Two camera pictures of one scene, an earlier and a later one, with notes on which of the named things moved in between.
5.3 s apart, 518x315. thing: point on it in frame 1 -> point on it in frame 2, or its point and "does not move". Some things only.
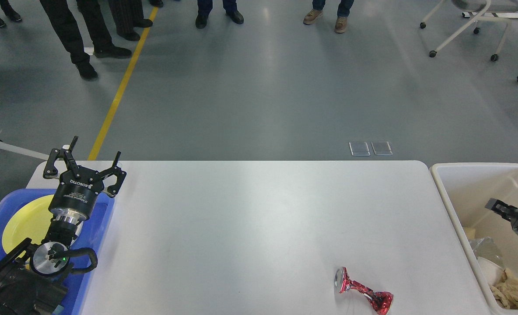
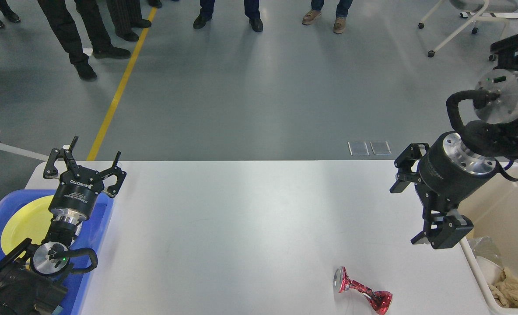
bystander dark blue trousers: (204, 6) -> (251, 8)
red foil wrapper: (380, 301) does not move
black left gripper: (74, 197) does not move
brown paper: (513, 293) does not move
